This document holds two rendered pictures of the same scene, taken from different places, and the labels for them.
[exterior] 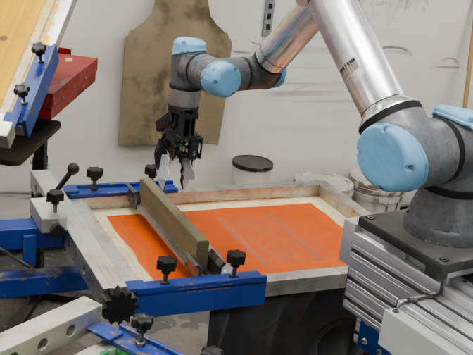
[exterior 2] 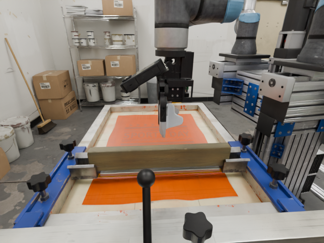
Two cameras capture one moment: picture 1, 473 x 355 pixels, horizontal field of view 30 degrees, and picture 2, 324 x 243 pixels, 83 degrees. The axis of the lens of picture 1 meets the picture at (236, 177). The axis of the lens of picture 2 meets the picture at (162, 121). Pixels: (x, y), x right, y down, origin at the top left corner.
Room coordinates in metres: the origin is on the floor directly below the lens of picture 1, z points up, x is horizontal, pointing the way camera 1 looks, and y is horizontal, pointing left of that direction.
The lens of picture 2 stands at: (1.80, 0.56, 1.34)
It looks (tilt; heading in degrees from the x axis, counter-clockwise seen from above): 24 degrees down; 292
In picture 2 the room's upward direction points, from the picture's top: straight up
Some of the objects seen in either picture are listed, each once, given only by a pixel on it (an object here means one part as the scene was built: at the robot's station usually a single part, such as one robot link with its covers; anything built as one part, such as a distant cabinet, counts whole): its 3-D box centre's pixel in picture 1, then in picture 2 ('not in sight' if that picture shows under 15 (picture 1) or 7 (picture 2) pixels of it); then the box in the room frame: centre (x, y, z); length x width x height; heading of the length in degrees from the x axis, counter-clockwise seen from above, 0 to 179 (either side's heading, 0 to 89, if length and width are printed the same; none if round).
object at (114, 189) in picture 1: (122, 197); (61, 182); (2.21, 0.30, 0.98); 0.30 x 0.05 x 0.07; 116
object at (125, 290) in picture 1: (116, 301); not in sight; (1.55, 0.21, 1.02); 0.07 x 0.06 x 0.07; 116
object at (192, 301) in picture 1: (198, 291); (254, 173); (1.71, 0.05, 0.98); 0.30 x 0.05 x 0.07; 116
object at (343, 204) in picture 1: (245, 234); (157, 138); (2.07, -0.04, 0.97); 0.79 x 0.58 x 0.04; 116
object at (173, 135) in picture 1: (181, 132); (172, 76); (1.95, 0.14, 1.26); 0.09 x 0.08 x 0.12; 27
